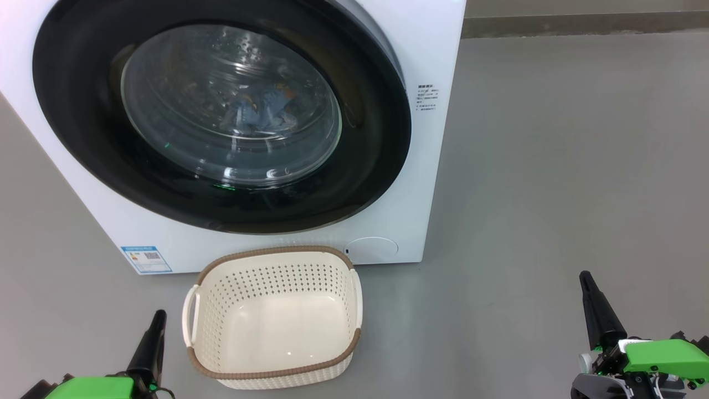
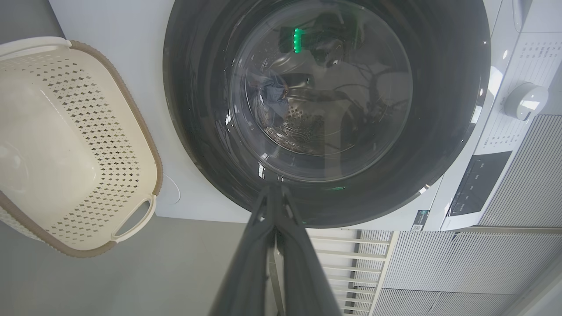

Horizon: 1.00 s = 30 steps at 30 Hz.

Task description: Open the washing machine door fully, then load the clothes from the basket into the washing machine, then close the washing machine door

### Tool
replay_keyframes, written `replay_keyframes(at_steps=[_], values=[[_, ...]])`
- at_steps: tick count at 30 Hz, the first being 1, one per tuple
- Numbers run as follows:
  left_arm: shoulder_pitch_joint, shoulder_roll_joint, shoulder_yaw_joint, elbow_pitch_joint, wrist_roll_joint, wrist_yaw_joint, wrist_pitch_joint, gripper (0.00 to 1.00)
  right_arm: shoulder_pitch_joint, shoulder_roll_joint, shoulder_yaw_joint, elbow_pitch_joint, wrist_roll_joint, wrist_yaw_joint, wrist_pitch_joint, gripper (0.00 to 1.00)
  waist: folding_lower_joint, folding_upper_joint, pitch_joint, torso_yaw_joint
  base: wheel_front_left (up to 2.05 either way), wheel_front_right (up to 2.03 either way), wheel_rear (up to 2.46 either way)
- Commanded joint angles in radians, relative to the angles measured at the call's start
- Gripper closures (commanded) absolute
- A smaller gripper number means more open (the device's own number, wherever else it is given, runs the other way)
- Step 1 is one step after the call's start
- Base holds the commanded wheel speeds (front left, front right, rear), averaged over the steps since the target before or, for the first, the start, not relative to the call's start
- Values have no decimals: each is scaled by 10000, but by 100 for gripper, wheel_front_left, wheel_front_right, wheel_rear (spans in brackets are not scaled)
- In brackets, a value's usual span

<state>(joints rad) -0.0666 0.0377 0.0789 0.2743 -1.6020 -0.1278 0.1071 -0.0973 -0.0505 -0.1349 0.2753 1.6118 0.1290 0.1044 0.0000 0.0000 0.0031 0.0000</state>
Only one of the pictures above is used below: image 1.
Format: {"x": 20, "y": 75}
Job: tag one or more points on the white front-load washing machine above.
{"x": 432, "y": 166}

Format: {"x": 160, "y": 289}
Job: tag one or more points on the black glass washing machine door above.
{"x": 365, "y": 155}

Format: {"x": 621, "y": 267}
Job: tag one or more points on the blue energy label sticker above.
{"x": 145, "y": 259}

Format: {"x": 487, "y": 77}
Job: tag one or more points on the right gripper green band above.
{"x": 664, "y": 357}

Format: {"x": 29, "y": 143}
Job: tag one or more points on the blue printed garment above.
{"x": 266, "y": 108}

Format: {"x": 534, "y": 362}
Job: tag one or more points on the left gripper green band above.
{"x": 94, "y": 389}

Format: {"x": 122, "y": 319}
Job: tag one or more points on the cream perforated laundry basket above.
{"x": 277, "y": 332}

